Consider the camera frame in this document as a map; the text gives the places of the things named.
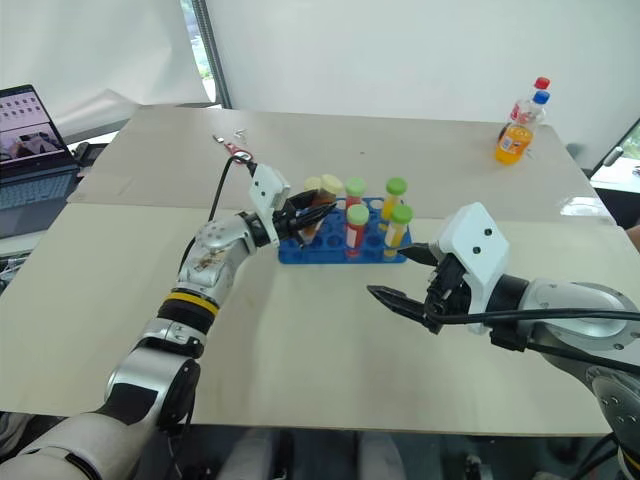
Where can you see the dark window frame post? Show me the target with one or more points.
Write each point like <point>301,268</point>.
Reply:
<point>212,55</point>

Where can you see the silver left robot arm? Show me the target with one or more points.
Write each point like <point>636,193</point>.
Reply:
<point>210,260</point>

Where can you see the clear bottle red cap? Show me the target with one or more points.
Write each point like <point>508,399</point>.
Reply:
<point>522,111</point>

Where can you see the blue test tube rack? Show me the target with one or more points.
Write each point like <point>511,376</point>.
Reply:
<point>320,252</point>

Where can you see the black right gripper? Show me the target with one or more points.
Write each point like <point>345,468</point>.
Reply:
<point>450,295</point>

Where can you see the cream cap test tube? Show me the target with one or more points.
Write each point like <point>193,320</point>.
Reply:
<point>312,183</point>

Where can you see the small metal piece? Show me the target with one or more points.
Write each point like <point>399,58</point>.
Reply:
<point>217,138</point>

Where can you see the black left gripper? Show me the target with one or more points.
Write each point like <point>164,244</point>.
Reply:
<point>287,225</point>

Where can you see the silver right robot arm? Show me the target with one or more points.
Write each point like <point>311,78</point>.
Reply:
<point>575,310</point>

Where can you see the green cap red liquid tube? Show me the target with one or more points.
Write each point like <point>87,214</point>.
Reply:
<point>357,215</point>
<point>356,186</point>

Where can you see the open grey laptop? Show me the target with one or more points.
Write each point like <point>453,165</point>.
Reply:
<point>30,150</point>

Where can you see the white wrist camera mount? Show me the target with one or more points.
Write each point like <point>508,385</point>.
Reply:
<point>265,187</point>
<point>475,235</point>

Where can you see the cream cap orange liquid tube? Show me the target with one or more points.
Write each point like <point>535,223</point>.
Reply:
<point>331,185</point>

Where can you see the small white clip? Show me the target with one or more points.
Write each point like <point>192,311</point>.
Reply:
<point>241,133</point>

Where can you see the white backdrop sheet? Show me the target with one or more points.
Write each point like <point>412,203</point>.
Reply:
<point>100,50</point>

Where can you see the green cap yellow liquid tube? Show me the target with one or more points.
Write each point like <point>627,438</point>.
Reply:
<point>396,186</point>
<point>401,214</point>

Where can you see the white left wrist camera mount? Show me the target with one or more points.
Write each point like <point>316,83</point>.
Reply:
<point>265,187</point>

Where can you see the orange soda bottle blue cap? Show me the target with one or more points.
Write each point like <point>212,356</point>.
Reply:
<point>510,147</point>

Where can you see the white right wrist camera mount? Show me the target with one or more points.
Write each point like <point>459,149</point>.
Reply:
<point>475,235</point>

